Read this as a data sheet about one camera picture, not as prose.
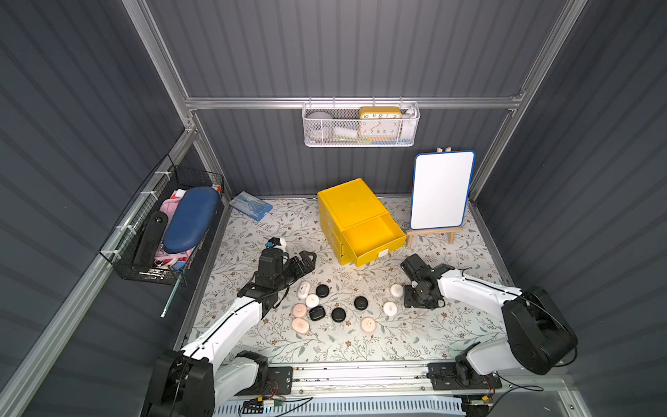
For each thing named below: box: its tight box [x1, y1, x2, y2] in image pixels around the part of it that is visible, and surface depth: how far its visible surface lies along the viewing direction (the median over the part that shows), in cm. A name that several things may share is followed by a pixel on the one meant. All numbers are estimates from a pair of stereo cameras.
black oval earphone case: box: [330, 307, 347, 323], surface depth 86 cm
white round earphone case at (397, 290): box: [389, 283, 404, 298], surface depth 91 cm
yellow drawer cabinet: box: [317, 177, 407, 267], surface depth 89 cm
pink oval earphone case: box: [290, 317, 310, 334], surface depth 84 cm
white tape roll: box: [305, 111, 335, 141], surface depth 89 cm
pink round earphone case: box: [360, 316, 377, 333], surface depth 84 cm
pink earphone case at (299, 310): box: [291, 303, 308, 318], surface depth 87 cm
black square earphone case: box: [309, 305, 326, 322], surface depth 87 cm
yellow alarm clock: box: [357, 105, 403, 142], surface depth 91 cm
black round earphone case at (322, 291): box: [315, 284, 331, 298], surface depth 93 cm
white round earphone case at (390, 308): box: [383, 301, 398, 316], surface depth 88 cm
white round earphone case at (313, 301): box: [305, 293, 320, 309], surface depth 90 cm
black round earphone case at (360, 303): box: [353, 295, 369, 312], surface depth 89 cm
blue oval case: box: [163, 185, 221, 254], surface depth 69 cm
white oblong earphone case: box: [297, 280, 311, 299], surface depth 92 cm
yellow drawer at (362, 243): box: [342, 212, 408, 268], surface depth 85 cm
